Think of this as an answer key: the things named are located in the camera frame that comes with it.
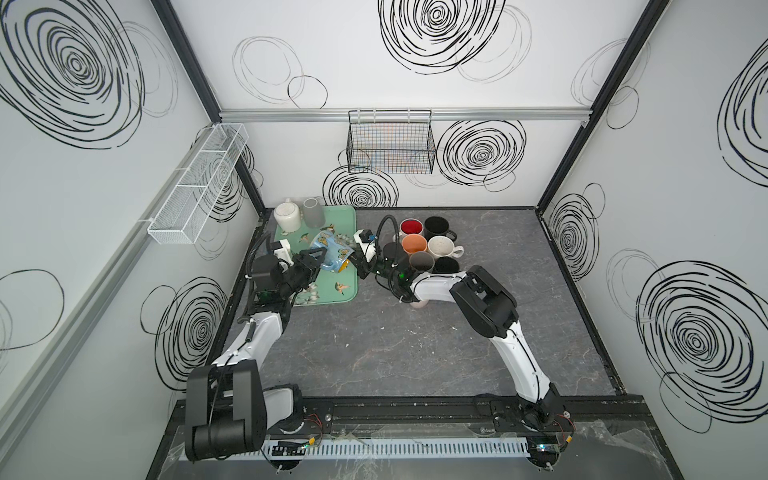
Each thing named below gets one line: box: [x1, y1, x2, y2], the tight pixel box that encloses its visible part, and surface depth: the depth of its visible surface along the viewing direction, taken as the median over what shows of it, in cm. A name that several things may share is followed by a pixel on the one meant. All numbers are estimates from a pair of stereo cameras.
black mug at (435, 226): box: [423, 216, 457, 243], surface depth 104 cm
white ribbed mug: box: [274, 198, 301, 233], surface depth 111 cm
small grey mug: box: [303, 197, 326, 228], surface depth 113 cm
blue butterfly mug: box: [312, 230, 355, 273], surface depth 86 cm
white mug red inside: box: [399, 218, 424, 235], surface depth 108 cm
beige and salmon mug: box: [401, 233, 428, 255], surface depth 103 cm
